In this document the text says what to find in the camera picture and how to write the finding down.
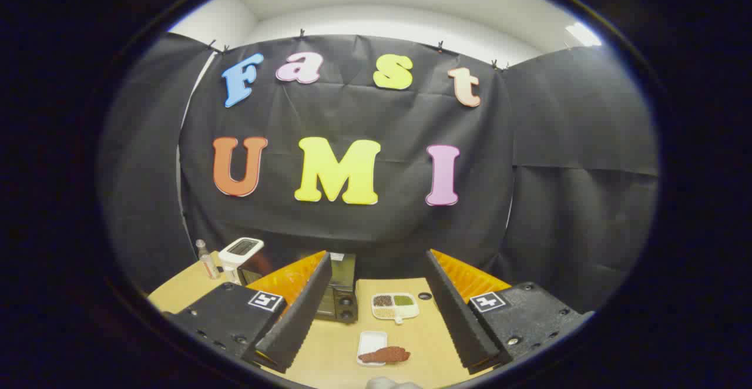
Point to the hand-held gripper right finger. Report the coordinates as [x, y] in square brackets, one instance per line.
[458, 312]

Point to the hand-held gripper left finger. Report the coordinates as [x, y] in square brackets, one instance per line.
[296, 312]

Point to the black toaster oven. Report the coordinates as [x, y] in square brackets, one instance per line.
[343, 271]

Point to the brown steak piece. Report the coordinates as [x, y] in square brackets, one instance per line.
[388, 355]

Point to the white bread toaster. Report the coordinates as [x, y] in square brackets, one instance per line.
[241, 249]

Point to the white divided plate with grains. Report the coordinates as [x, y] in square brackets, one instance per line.
[395, 308]

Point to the white rectangular tray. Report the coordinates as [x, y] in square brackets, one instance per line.
[371, 341]

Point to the clear glass bottle orange label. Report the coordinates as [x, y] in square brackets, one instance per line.
[208, 265]

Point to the ceiling light panel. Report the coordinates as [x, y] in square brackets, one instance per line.
[583, 34]

